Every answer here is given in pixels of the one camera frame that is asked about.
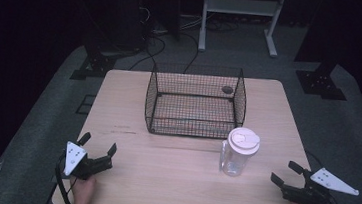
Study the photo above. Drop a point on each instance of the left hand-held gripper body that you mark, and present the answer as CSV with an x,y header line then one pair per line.
x,y
88,166

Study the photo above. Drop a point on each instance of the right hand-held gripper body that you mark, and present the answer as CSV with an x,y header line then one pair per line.
x,y
314,192

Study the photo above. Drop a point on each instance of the clear bottle with white lid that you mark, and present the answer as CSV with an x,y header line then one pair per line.
x,y
237,152

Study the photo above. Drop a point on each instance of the person's left hand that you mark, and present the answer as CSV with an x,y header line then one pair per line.
x,y
83,191

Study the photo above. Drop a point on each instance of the wooden table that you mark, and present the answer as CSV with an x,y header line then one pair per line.
x,y
169,171

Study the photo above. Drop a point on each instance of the white metal stand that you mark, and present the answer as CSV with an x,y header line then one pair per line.
x,y
241,7

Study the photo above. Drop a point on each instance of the black stand base plate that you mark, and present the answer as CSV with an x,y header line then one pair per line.
x,y
93,65
320,83

